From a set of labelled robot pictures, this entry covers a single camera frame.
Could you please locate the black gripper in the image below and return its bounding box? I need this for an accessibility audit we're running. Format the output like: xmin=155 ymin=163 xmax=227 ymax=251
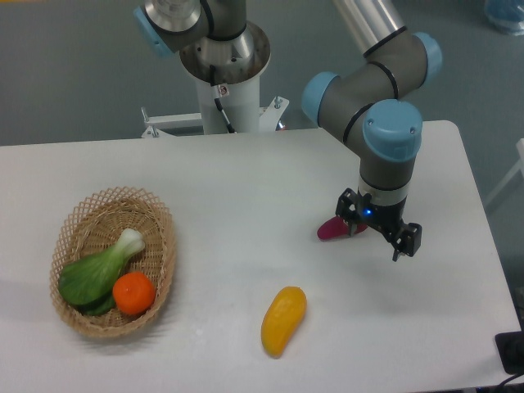
xmin=336 ymin=188 xmax=422 ymax=262

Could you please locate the orange toy orange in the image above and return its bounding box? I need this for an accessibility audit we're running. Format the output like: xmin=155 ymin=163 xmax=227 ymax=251
xmin=112 ymin=272 xmax=156 ymax=315

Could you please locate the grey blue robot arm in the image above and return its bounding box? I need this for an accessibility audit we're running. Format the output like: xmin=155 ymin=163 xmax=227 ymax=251
xmin=134 ymin=1 xmax=442 ymax=256

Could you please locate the woven wicker basket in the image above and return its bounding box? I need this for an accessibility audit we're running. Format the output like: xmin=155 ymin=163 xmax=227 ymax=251
xmin=50 ymin=187 xmax=176 ymax=339

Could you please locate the yellow toy mango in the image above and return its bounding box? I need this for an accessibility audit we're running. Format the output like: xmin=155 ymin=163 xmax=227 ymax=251
xmin=260 ymin=287 xmax=307 ymax=359

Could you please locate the black device at edge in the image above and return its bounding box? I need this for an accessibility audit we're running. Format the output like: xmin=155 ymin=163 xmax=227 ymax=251
xmin=495 ymin=331 xmax=523 ymax=374

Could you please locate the blue plastic bag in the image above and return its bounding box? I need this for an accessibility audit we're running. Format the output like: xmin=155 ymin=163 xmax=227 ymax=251
xmin=484 ymin=0 xmax=523 ymax=36

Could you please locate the green toy bok choy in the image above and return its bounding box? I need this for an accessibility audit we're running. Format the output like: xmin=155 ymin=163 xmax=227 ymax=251
xmin=58 ymin=228 xmax=145 ymax=316

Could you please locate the white frame at right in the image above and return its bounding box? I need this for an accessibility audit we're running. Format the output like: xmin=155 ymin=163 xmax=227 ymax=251
xmin=484 ymin=138 xmax=523 ymax=213

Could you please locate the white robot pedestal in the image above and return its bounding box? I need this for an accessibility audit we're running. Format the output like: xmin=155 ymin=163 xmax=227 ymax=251
xmin=140 ymin=20 xmax=292 ymax=138

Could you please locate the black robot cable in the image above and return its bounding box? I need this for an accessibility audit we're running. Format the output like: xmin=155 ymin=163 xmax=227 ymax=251
xmin=208 ymin=64 xmax=237 ymax=134

